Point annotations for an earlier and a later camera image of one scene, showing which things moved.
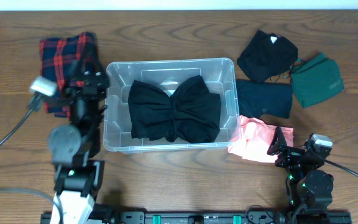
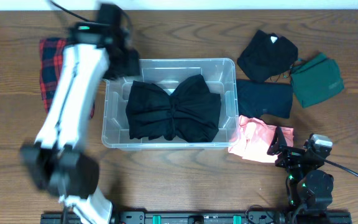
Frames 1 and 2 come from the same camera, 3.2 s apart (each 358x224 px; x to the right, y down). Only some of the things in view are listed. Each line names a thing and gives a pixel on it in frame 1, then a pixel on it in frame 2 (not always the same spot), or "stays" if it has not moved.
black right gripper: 292,154 stays
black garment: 191,114 stays
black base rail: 210,216 stays
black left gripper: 77,89 to 130,62
